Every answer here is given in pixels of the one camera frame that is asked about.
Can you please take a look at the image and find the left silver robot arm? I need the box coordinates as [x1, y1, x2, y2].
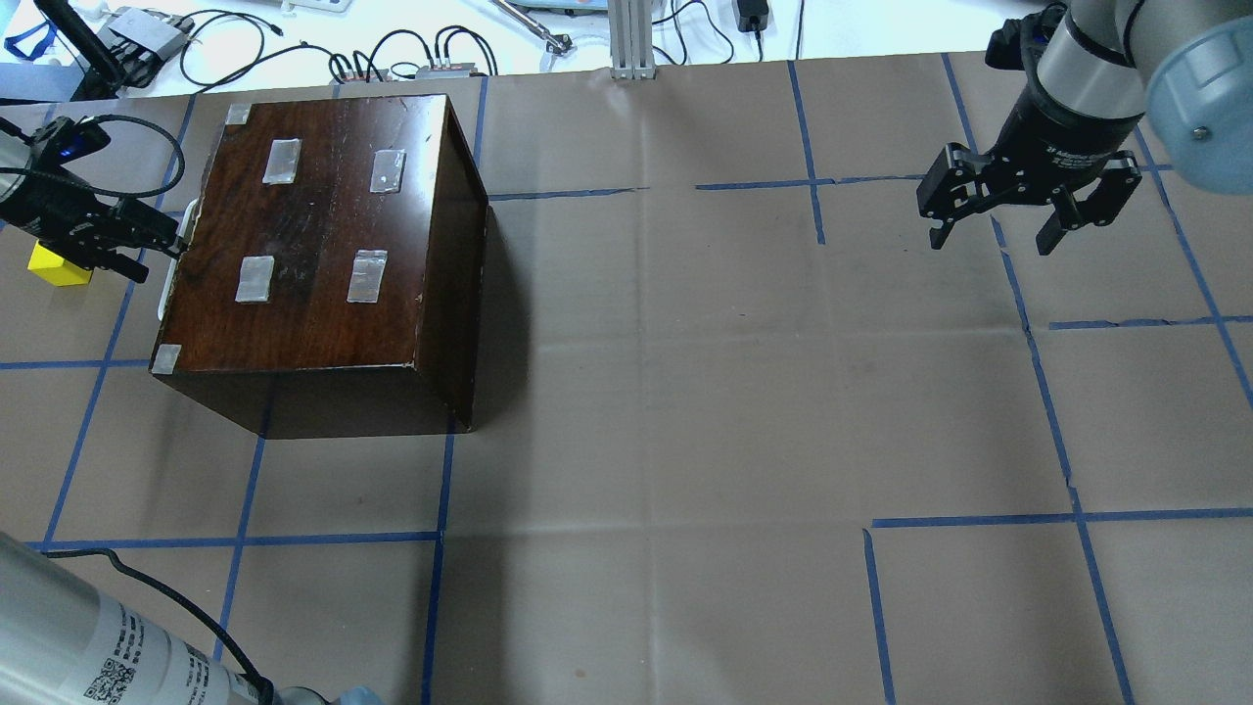
[1, 115, 323, 704]

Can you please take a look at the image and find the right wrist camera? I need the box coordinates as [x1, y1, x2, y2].
[984, 3, 1068, 71]

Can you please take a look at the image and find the black power adapter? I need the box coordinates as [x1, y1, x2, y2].
[734, 0, 771, 34]

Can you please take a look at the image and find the dark wooden drawer cabinet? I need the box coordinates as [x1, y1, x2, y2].
[152, 94, 487, 440]

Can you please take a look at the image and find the black cable on table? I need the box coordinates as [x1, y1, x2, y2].
[39, 546, 277, 705]

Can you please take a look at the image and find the aluminium frame post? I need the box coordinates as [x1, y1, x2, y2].
[606, 0, 655, 80]

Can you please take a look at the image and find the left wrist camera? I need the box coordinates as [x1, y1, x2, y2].
[28, 116, 112, 167]

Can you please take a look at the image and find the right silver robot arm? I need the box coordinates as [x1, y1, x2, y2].
[916, 1, 1252, 255]

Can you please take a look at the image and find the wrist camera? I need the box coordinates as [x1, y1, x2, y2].
[28, 116, 112, 167]
[984, 3, 1068, 71]

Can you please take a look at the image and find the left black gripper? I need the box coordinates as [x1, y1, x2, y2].
[3, 172, 188, 284]

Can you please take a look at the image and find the yellow block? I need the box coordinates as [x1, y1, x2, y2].
[26, 242, 93, 287]

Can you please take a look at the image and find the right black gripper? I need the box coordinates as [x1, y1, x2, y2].
[916, 83, 1141, 255]

